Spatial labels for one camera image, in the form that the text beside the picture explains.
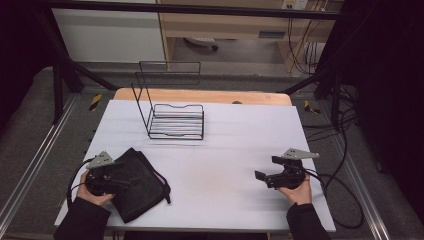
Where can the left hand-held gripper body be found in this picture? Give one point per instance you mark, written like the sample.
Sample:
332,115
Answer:
100,160

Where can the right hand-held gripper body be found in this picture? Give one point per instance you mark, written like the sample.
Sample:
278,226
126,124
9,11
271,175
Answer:
291,175

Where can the black cloth bag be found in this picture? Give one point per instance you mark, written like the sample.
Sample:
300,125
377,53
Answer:
143,193

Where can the person's right hand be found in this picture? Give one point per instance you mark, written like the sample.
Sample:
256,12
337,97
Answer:
301,194

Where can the person's left hand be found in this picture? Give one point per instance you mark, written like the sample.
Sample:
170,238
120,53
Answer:
87,196

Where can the white table sheet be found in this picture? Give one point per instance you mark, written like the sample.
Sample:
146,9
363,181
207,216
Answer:
216,160

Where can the wooden table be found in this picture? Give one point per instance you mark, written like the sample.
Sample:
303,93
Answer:
200,96

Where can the white cabinet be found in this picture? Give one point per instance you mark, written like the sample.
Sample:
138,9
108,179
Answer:
106,36

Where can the light wooden desk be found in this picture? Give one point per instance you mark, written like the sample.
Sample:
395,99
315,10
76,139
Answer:
233,28

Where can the white power strip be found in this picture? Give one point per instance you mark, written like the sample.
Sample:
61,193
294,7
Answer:
201,41

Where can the aluminium floor rail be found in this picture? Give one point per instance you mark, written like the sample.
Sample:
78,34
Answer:
363,190
36,160

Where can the white wall socket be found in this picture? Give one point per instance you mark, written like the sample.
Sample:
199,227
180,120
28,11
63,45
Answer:
294,4

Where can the black metal frame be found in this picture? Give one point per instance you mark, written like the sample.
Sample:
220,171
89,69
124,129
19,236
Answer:
200,9

